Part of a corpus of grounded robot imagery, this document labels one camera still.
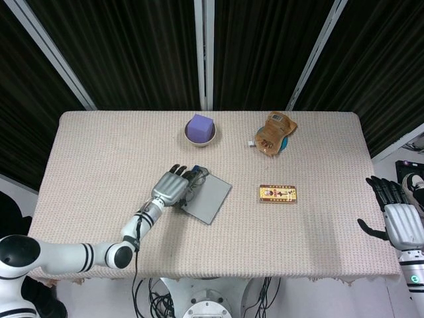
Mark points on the black-rimmed eyeglasses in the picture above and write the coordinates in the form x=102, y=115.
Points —
x=198, y=179

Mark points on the blue glasses case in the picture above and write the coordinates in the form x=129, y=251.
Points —
x=210, y=198

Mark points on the purple foam cube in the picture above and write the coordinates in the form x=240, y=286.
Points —
x=199, y=127

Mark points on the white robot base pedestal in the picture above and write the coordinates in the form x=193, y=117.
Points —
x=207, y=298

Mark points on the black electronic device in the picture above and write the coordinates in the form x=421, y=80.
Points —
x=402, y=165

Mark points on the yellow red flat box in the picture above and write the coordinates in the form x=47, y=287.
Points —
x=277, y=194

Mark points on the brown spout pouch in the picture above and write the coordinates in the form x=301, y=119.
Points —
x=273, y=134

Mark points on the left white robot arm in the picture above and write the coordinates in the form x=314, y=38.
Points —
x=59, y=256

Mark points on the beige woven tablecloth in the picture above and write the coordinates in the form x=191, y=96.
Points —
x=248, y=238

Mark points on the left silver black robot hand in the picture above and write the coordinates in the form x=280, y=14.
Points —
x=169, y=189

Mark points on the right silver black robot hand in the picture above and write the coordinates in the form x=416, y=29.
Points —
x=402, y=225

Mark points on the black pleated curtain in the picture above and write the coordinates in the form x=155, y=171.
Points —
x=132, y=49

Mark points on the teal round plate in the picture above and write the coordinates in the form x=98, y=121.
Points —
x=284, y=144

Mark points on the white black sneaker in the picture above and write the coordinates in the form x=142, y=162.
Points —
x=415, y=180

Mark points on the beige bowl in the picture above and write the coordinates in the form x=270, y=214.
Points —
x=190, y=140

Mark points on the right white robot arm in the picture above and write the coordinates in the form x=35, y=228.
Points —
x=412, y=268

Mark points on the grey aluminium frame post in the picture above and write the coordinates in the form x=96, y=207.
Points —
x=49, y=49
x=397, y=142
x=204, y=49
x=316, y=49

